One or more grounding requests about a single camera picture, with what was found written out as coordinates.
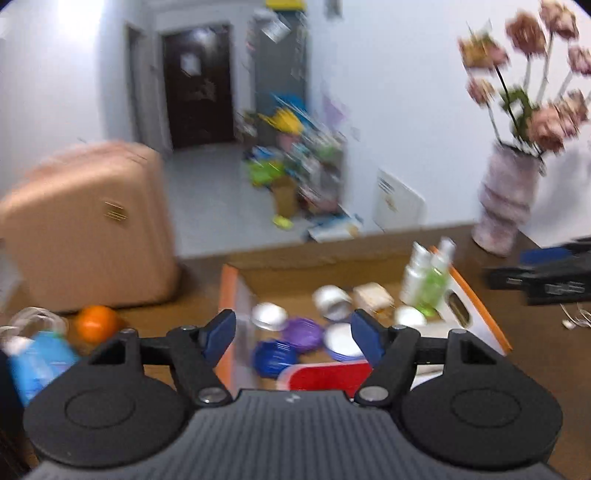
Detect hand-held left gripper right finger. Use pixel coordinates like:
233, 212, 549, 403
352, 309, 504, 408

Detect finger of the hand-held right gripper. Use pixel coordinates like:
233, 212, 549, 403
521, 237, 591, 267

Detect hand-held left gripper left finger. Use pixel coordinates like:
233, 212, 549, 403
81, 309, 237, 408

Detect white and blue plate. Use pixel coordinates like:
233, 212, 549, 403
323, 323, 368, 363

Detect silver lid jar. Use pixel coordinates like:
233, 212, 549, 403
250, 302, 290, 333

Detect white cylindrical jar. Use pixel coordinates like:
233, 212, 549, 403
312, 285, 353, 322

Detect red lid container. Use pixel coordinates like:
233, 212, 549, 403
277, 362, 375, 398

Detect red cardboard box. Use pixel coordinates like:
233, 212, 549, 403
218, 247, 513, 402

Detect green plastic bottle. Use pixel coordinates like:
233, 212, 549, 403
416, 237, 456, 317

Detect small beige box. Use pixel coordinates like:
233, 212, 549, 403
353, 282, 394, 319

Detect small white round jar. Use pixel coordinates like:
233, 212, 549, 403
394, 305, 428, 329

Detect pale pink ribbed vase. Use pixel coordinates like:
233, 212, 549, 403
472, 142, 546, 257

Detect white plastic bottle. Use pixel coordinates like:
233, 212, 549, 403
399, 242, 431, 305

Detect blue and white booklet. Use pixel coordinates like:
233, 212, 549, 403
307, 214, 366, 243

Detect orange fruit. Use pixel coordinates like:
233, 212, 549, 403
75, 305, 122, 345

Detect dried pink flowers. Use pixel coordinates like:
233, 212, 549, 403
457, 0, 591, 156

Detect pink hard suitcase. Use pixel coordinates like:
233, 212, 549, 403
0, 141, 182, 315

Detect blue plastic packet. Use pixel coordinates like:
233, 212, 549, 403
0, 307, 81, 407

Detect cluttered storage rack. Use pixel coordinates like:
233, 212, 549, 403
237, 93, 352, 219

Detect dark brown entrance door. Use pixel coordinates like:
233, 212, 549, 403
161, 23, 236, 151

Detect grey tall cabinet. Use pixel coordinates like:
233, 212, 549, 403
249, 8, 309, 139

